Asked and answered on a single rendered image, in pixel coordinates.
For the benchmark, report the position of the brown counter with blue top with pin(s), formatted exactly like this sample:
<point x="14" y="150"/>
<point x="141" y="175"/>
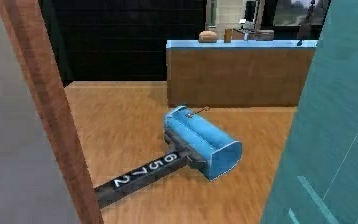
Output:
<point x="237" y="75"/>

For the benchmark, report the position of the silver sink faucet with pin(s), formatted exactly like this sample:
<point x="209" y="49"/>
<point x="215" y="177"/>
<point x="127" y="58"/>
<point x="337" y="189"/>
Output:
<point x="247" y="28"/>

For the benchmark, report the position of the blue mailbox on black post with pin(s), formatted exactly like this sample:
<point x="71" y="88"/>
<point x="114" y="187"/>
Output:
<point x="200" y="141"/>

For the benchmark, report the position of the brown bread loaf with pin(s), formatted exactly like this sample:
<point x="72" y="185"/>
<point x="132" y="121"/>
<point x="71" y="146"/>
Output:
<point x="207" y="36"/>

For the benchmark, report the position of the brown box on counter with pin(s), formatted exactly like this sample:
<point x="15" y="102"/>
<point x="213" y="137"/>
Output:
<point x="264" y="34"/>

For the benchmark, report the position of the window with outdoor view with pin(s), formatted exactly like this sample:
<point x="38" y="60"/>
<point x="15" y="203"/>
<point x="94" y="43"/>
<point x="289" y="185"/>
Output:
<point x="298" y="12"/>

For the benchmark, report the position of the brown wooden door frame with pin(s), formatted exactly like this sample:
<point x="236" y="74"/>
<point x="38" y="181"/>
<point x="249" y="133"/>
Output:
<point x="50" y="106"/>

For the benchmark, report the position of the brown mug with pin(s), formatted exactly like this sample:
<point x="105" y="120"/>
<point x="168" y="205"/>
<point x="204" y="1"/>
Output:
<point x="228" y="35"/>

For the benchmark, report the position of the dark spatula on counter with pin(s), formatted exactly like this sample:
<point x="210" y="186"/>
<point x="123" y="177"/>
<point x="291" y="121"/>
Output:
<point x="305" y="25"/>

